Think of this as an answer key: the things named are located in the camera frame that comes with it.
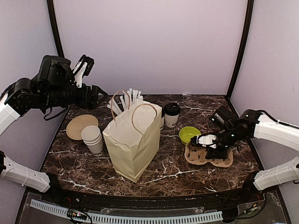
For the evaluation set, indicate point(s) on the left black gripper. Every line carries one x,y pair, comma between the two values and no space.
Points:
92,103

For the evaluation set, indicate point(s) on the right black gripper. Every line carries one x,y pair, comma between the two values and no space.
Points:
215,154

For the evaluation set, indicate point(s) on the cardboard two-cup carrier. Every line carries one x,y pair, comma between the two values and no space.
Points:
197,156

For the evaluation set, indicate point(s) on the stack of white paper cups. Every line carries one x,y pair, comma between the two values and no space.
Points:
92,137

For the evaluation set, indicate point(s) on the brown paper bag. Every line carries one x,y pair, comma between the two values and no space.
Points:
132,138

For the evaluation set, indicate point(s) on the white paper coffee cup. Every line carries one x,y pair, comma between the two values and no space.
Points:
171,121

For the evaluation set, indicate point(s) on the black coffee cup lid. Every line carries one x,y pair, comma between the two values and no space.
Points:
172,109

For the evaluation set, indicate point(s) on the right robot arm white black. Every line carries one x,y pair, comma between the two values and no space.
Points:
254,124

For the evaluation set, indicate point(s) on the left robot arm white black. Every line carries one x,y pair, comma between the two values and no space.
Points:
24,95

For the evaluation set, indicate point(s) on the bundle of wrapped white straws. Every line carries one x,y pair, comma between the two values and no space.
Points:
129,97

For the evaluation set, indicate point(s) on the beige paper plate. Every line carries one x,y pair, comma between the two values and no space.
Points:
76,125

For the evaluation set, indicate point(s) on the green bowl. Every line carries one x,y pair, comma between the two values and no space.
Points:
187,132

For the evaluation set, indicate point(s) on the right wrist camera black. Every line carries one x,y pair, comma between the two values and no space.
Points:
223,118

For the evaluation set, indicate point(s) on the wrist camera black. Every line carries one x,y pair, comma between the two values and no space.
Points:
223,118
55,70

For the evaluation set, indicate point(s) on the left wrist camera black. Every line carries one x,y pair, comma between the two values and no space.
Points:
55,70

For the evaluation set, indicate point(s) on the right black frame post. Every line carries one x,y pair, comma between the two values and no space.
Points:
242,47

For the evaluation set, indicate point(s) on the black frame post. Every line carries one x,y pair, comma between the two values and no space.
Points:
54,27
242,47

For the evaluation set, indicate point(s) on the left black frame post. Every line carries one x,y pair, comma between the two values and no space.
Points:
54,27

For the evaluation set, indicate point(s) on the black front rail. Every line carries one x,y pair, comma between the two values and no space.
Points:
79,200

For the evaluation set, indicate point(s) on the white slotted cable duct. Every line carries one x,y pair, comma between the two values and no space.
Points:
96,218

